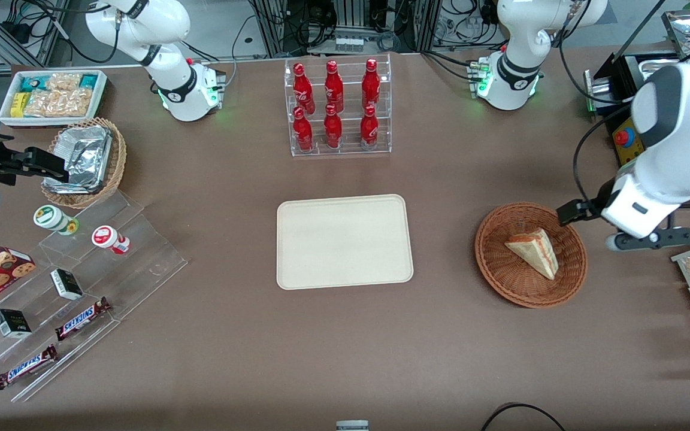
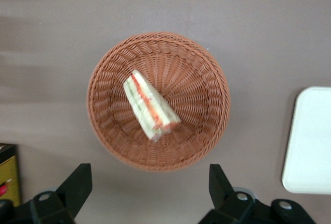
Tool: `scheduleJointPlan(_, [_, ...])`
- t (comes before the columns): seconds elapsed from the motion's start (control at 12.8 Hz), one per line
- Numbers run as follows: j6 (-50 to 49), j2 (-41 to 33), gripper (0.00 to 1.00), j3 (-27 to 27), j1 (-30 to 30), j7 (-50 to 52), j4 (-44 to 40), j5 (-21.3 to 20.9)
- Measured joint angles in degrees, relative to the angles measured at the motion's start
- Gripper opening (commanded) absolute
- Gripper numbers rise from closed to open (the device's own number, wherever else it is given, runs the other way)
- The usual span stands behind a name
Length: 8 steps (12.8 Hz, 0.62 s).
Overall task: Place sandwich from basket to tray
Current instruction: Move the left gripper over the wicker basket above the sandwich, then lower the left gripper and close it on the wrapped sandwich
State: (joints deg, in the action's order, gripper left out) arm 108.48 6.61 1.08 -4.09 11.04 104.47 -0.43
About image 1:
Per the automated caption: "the triangular sandwich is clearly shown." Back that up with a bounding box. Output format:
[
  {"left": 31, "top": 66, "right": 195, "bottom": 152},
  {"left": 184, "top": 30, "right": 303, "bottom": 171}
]
[{"left": 504, "top": 228, "right": 560, "bottom": 281}]

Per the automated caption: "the oval tan wicker basket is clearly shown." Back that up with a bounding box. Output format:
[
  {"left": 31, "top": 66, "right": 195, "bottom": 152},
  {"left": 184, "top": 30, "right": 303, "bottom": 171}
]
[{"left": 41, "top": 117, "right": 128, "bottom": 210}]

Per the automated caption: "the round brown wicker basket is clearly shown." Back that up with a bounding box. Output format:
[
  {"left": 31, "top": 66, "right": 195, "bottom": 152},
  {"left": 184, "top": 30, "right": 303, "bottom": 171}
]
[{"left": 475, "top": 202, "right": 589, "bottom": 309}]

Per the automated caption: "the cream rectangular tray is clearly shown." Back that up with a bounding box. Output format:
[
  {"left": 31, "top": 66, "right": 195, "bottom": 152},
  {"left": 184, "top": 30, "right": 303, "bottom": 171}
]
[{"left": 277, "top": 194, "right": 414, "bottom": 291}]

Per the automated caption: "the silver foil container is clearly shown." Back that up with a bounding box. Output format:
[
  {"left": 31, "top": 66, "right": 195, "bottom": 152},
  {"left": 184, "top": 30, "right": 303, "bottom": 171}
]
[{"left": 43, "top": 125, "right": 113, "bottom": 194}]

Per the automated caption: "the yellow control box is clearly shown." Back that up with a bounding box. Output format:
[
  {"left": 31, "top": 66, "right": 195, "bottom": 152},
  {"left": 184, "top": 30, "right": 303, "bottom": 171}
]
[{"left": 605, "top": 108, "right": 646, "bottom": 169}]

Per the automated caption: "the green lid yogurt bottle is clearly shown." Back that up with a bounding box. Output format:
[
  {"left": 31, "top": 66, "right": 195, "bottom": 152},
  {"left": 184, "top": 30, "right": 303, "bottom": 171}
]
[{"left": 33, "top": 204, "right": 80, "bottom": 236}]

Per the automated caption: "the large clear cracker bag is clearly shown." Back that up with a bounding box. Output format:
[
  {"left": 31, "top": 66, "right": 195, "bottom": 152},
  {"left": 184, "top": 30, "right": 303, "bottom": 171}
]
[{"left": 24, "top": 88, "right": 92, "bottom": 119}]

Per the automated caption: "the small clear cracker bag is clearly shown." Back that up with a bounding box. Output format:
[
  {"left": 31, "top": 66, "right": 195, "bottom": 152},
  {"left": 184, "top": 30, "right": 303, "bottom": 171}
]
[{"left": 46, "top": 72, "right": 83, "bottom": 92}]

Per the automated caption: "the white snack bin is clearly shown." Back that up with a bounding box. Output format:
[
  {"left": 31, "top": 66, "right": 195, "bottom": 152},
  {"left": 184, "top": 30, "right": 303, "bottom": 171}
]
[{"left": 0, "top": 69, "right": 108, "bottom": 129}]

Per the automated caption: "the red lid yogurt bottle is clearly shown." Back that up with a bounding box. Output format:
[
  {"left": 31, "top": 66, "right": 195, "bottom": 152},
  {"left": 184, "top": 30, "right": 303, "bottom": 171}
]
[{"left": 91, "top": 224, "right": 131, "bottom": 256}]

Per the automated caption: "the small black box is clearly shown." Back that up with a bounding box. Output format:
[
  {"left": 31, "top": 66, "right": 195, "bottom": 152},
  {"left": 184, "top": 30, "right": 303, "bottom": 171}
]
[
  {"left": 0, "top": 308, "right": 33, "bottom": 339},
  {"left": 50, "top": 268, "right": 84, "bottom": 301}
]

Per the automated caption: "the clear acrylic stepped display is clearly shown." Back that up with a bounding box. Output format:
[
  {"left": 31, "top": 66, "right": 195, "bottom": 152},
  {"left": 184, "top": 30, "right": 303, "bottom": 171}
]
[{"left": 0, "top": 190, "right": 189, "bottom": 403}]

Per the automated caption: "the Snickers chocolate bar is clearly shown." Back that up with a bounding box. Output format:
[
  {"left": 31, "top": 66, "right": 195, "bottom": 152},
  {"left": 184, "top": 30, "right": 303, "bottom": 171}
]
[
  {"left": 55, "top": 297, "right": 113, "bottom": 342},
  {"left": 0, "top": 344, "right": 59, "bottom": 391}
]

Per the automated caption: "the clear acrylic bottle rack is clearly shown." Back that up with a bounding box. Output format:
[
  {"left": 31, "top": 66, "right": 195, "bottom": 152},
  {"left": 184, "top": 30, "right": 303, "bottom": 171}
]
[{"left": 284, "top": 53, "right": 393, "bottom": 158}]

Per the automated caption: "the red cola bottle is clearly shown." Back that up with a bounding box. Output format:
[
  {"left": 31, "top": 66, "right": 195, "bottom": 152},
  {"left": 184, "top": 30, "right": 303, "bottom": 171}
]
[
  {"left": 324, "top": 60, "right": 345, "bottom": 114},
  {"left": 292, "top": 63, "right": 316, "bottom": 115},
  {"left": 292, "top": 107, "right": 315, "bottom": 152},
  {"left": 361, "top": 58, "right": 382, "bottom": 111},
  {"left": 323, "top": 104, "right": 344, "bottom": 150},
  {"left": 359, "top": 105, "right": 380, "bottom": 150}
]

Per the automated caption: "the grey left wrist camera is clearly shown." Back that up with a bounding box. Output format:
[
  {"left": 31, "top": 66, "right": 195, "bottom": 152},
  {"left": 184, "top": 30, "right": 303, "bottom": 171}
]
[{"left": 606, "top": 227, "right": 690, "bottom": 252}]

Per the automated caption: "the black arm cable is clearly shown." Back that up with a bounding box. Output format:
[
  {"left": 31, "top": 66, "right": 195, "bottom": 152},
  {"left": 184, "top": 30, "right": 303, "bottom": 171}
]
[{"left": 572, "top": 102, "right": 637, "bottom": 208}]

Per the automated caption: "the black table edge cable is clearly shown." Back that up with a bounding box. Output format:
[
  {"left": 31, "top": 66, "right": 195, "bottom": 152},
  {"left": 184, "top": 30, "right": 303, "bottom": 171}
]
[{"left": 480, "top": 402, "right": 568, "bottom": 431}]

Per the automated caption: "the aluminium frame rack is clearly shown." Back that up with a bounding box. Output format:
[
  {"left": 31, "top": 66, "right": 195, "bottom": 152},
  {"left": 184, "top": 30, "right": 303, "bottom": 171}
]
[{"left": 248, "top": 0, "right": 443, "bottom": 58}]

